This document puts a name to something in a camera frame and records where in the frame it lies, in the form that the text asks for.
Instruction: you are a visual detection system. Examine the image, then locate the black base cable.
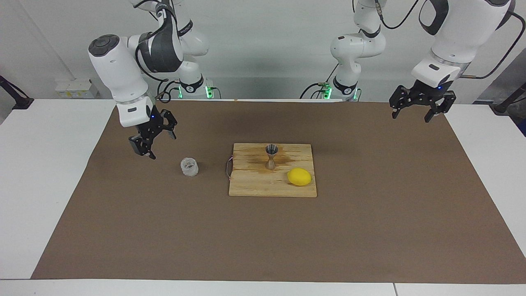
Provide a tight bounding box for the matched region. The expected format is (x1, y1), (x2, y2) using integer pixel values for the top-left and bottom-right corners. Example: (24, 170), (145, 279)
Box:
(299, 62), (340, 99)
(157, 80), (182, 99)

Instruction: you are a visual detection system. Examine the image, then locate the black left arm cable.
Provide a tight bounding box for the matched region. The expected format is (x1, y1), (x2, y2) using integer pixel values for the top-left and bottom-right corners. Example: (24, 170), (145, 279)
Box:
(376, 0), (526, 79)

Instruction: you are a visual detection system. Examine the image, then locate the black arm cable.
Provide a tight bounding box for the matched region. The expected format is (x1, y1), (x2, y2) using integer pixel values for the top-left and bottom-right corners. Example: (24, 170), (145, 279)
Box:
(376, 0), (526, 79)
(131, 0), (177, 103)

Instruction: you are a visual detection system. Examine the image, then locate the metal double jigger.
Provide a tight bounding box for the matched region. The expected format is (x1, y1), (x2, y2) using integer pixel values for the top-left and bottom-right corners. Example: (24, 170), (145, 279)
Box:
(265, 144), (279, 170)

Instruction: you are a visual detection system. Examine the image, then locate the wooden cutting board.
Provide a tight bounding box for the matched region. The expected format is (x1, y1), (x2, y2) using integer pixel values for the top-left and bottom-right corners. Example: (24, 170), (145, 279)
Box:
(226, 143), (318, 198)

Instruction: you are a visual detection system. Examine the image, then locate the black clamp stand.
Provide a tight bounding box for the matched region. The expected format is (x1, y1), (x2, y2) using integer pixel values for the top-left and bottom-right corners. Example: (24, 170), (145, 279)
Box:
(492, 82), (526, 116)
(0, 75), (34, 110)

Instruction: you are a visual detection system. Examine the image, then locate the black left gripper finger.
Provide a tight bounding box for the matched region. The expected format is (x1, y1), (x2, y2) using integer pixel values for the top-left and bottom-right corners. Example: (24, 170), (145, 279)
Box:
(389, 85), (415, 120)
(424, 90), (457, 123)

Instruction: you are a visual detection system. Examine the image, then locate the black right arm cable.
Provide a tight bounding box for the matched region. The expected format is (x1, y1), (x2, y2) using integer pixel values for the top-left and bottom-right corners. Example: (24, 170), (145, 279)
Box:
(131, 0), (177, 103)

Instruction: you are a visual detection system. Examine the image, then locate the yellow lemon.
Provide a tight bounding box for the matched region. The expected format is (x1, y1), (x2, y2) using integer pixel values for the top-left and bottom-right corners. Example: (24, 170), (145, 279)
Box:
(287, 168), (312, 187)

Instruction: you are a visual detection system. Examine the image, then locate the brown table mat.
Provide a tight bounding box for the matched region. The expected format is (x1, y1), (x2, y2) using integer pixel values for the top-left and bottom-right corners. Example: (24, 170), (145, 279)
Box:
(31, 99), (526, 285)

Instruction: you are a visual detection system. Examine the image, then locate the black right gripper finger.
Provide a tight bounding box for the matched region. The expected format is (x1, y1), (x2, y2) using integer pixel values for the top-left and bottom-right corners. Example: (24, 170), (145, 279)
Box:
(160, 109), (178, 140)
(129, 135), (157, 160)

